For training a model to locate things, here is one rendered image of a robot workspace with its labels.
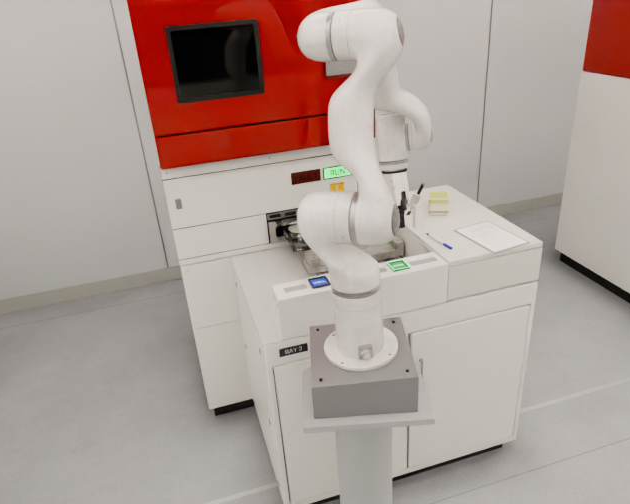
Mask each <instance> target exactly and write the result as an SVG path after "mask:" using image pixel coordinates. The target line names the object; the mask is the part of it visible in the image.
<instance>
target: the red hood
mask: <svg viewBox="0 0 630 504"><path fill-rule="evenodd" d="M357 1H361V0H127V5H128V10H129V15H130V20H131V25H132V30H133V35H134V40H135V45H136V50H137V54H138V59H139V64H140V69H141V74H142V79H143V84H144V89H145V94H146V99H147V104H148V109H149V113H150V118H151V123H152V128H153V133H154V138H155V143H156V148H157V153H158V158H159V163H160V168H161V169H162V170H164V169H171V168H178V167H185V166H191V165H198V164H205V163H212V162H218V161H225V160H232V159H239V158H245V157H252V156H259V155H265V154H272V153H279V152H286V151H292V150H299V149H306V148H313V147H319V146H326V145H330V144H329V135H328V107H329V102H330V99H331V97H332V95H333V94H334V92H335V91H336V90H337V89H338V88H339V87H340V86H341V85H342V84H343V83H344V82H345V81H346V80H347V79H348V78H349V77H350V76H351V75H352V74H353V72H354V71H355V69H356V66H357V61H356V60H351V61H335V62H319V61H314V60H311V59H309V58H307V57H306V56H305V55H304V54H303V53H302V52H301V50H300V48H299V46H298V42H297V32H298V28H299V26H300V24H301V22H302V21H303V20H304V19H305V18H306V17H307V16H308V15H310V14H312V13H313V12H316V11H318V10H321V9H324V8H328V7H333V6H338V5H343V4H348V3H353V2H357Z"/></svg>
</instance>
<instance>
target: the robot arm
mask: <svg viewBox="0 0 630 504"><path fill-rule="evenodd" d="M404 39H405V35H404V28H403V25H402V23H401V20H400V19H399V17H398V16H397V15H396V14H395V13H394V12H392V11H390V10H388V9H384V7H383V6H382V5H381V4H379V3H378V2H376V1H374V0H361V1H357V2H353V3H348V4H343V5H338V6H333V7H328V8H324V9H321V10H318V11H316V12H313V13H312V14H310V15H308V16H307V17H306V18H305V19H304V20H303V21H302V22H301V24H300V26H299V28H298V32H297V42H298V46H299V48H300V50H301V52H302V53H303V54H304V55H305V56H306V57H307V58H309V59H311V60H314V61H319V62H335V61H351V60H356V61H357V66H356V69H355V71H354V72H353V74H352V75H351V76H350V77H349V78H348V79H347V80H346V81H345V82H344V83H343V84H342V85H341V86H340V87H339V88H338V89H337V90H336V91H335V92H334V94H333V95H332V97H331V99H330V102H329V107H328V135H329V144H330V148H331V151H332V154H333V156H334V158H335V159H336V161H337V162H338V163H339V164H340V165H341V166H342V167H343V168H345V169H346V170H347V171H348V172H350V173H351V174H352V175H353V176H354V177H355V179H356V180H357V182H358V185H359V191H317V192H313V193H310V194H308V195H307V196H306V197H305V198H304V199H303V200H302V201H301V203H300V205H299V207H298V211H297V225H298V229H299V232H300V234H301V236H302V238H303V239H304V241H305V242H306V243H307V245H308V246H309V247H310V248H311V249H312V250H313V252H314V253H315V254H316V255H317V256H318V257H319V258H320V259H321V260H322V261H323V262H324V263H325V265H326V266H327V268H328V270H329V275H330V282H331V291H332V300H333V309H334V319H335V328H336V330H335V331H334V332H333V333H331V334H330V335H329V336H328V338H327V339H326V341H325V343H324V352H325V356H326V358H327V359H328V360H329V362H331V363H332V364H333V365H335V366H337V367H339V368H341V369H344V370H349V371H369V370H374V369H377V368H380V367H382V366H384V365H386V364H388V363H389V362H390V361H392V360H393V358H394V357H395V356H396V354H397V351H398V341H397V338H396V336H395V335H394V334H393V333H392V332H391V331H390V330H388V329H387V328H384V327H383V314H382V297H381V279H380V269H379V265H378V263H377V261H376V260H375V259H374V258H372V257H371V256H369V255H368V254H366V253H364V252H363V251H361V250H359V249H358V248H356V247H355V246H353V245H352V244H355V245H368V246H378V245H383V244H386V243H388V242H390V241H391V240H393V239H394V237H395V236H396V234H397V232H398V231H399V229H400V228H404V227H405V219H404V214H405V211H406V210H407V206H406V205H408V204H409V203H410V196H409V187H408V180H407V175H406V171H407V167H409V166H408V151H411V150H420V149H425V148H428V147H429V146H430V145H431V143H432V127H431V120H430V116H429V113H428V110H427V108H426V107H425V105H424V104H423V103H422V101H421V100H420V99H418V98H417V97H416V96H414V95H413V94H411V93H409V92H407V91H405V90H403V89H401V88H400V87H399V80H398V73H397V65H396V62H397V60H398V59H399V57H400V55H401V53H402V50H403V46H404ZM374 109H376V110H380V111H386V112H393V113H387V114H381V115H378V116H376V117H375V126H376V136H377V147H378V157H379V164H378V160H377V156H376V151H375V144H374ZM405 116H406V117H408V118H409V119H410V120H412V121H413V122H414V123H409V124H407V123H405ZM381 170H383V171H381ZM400 204H401V205H400Z"/></svg>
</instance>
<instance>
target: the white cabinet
mask: <svg viewBox="0 0 630 504"><path fill-rule="evenodd" d="M232 267H233V273H234V280H235V286H236V293H237V299H238V306H239V312H240V319H241V325H242V332H243V338H244V345H245V351H246V358H247V364H248V371H249V377H250V384H251V390H252V397H253V401H254V405H255V408H256V412H257V415H258V418H259V422H260V425H261V429H262V432H263V435H264V439H265V442H266V446H267V449H268V452H269V456H270V459H271V463H272V466H273V469H274V473H275V476H276V480H277V483H278V486H279V490H280V493H281V497H282V500H283V503H284V504H322V503H325V502H329V501H332V500H335V499H338V498H340V491H339V476H338V461H337V446H336V431H335V432H321V433H307V434H304V432H303V382H302V372H303V371H305V370H306V369H308V368H309V367H311V356H310V335H307V336H302V337H298V338H294V339H290V340H285V341H281V342H277V343H273V344H268V345H264V346H263V344H262V341H261V338H260V335H259V333H258V330H257V327H256V325H255V322H254V319H253V316H252V314H251V311H250V308H249V306H248V303H247V300H246V297H245V295H244V292H243V289H242V287H241V284H240V281H239V279H238V276H237V273H236V270H235V268H234V265H233V262H232ZM537 285H538V281H536V280H533V281H529V282H525V283H521V284H516V285H512V286H508V287H503V288H499V289H495V290H491V291H486V292H482V293H478V294H473V295H469V296H465V297H461V298H456V299H452V300H447V301H446V302H447V303H443V304H439V305H435V306H431V307H426V308H422V309H418V310H414V311H409V312H405V313H401V314H396V315H392V316H388V317H384V318H383V319H386V318H396V317H400V318H401V321H402V324H403V327H404V331H405V334H406V337H407V340H408V343H409V347H410V350H411V353H412V356H413V359H414V362H415V363H417V364H418V366H419V369H420V372H421V375H422V379H423V382H424V385H425V388H426V391H427V394H428V397H429V400H430V404H431V407H432V410H433V413H434V416H435V424H433V425H419V426H405V427H392V481H396V480H399V479H402V478H405V477H408V476H412V475H415V474H418V473H421V472H424V471H428V470H431V469H434V468H437V467H440V466H444V465H447V464H450V463H453V462H456V461H460V460H463V459H466V458H469V457H472V456H476V455H479V454H482V453H485V452H488V451H491V450H495V449H498V448H501V447H502V444H503V443H506V442H509V441H512V440H515V439H516V435H517V428H518V421H519V414H520V407H521V400H522V392H523V385H524V378H525V371H526V364H527V357H528V349H529V342H530V335H531V328H532V321H533V314H534V306H535V299H536V292H537Z"/></svg>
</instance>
